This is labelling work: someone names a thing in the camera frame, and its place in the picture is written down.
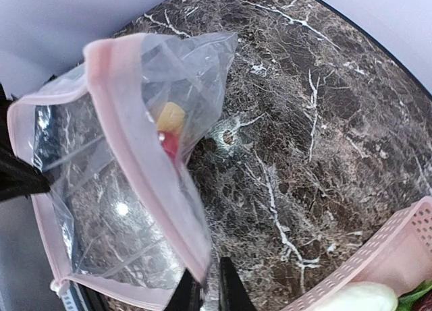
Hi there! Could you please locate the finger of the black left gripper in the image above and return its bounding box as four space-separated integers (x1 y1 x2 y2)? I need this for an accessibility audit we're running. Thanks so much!
1 147 50 202

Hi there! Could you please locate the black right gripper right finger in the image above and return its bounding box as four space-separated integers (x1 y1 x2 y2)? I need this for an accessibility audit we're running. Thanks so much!
219 257 257 311

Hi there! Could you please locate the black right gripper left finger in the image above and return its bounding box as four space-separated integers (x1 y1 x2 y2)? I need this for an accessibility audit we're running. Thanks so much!
164 269 202 311

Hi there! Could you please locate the clear zip top bag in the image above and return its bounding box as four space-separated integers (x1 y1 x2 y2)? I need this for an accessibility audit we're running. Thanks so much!
7 32 238 310

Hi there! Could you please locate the red round fruit toy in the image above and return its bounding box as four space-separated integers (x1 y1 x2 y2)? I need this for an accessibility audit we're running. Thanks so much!
158 132 179 161

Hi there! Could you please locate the yellow peach toy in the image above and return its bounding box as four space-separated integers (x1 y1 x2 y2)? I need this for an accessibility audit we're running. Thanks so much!
157 102 186 136

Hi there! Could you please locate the smooth white radish toy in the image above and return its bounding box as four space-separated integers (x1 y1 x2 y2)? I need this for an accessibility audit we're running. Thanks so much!
315 281 398 311

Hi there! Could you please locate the pink plastic basket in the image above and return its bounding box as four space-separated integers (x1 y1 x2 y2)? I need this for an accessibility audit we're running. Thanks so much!
284 196 431 311

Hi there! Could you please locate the white slotted cable duct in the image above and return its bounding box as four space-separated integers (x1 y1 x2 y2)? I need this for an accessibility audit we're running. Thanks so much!
61 289 80 311

